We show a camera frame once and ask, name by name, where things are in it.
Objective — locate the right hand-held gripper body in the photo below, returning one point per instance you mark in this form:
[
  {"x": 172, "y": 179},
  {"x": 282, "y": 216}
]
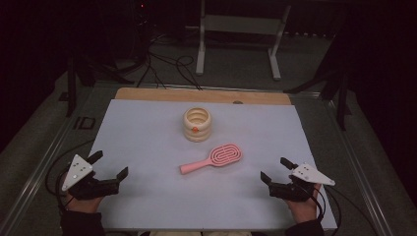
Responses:
[{"x": 300, "y": 183}]

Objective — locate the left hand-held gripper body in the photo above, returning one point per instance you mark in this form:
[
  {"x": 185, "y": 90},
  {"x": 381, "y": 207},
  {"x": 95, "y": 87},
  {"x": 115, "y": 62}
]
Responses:
[{"x": 86, "y": 183}]

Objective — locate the pink hairbrush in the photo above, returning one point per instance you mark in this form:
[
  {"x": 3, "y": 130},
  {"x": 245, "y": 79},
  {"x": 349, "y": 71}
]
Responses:
[{"x": 213, "y": 158}]

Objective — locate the cream ribbed holder cup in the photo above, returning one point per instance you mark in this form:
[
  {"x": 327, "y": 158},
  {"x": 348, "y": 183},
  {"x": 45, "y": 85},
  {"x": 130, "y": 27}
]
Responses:
[{"x": 197, "y": 124}]

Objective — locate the person's left hand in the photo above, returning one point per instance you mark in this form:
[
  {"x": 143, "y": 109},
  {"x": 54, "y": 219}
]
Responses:
[{"x": 82, "y": 203}]

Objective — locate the person's right hand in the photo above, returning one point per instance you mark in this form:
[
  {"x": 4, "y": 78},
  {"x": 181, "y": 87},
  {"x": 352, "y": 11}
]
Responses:
[{"x": 305, "y": 208}]

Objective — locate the white mat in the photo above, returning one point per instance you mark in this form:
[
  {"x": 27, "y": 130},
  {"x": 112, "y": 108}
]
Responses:
[{"x": 164, "y": 183}]

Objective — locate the black tripod stand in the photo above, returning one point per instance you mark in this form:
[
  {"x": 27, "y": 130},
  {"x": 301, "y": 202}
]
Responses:
[
  {"x": 82, "y": 78},
  {"x": 331, "y": 85}
]

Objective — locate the white metal stand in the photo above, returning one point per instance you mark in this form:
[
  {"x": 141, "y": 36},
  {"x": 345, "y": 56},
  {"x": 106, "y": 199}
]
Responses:
[{"x": 241, "y": 36}]

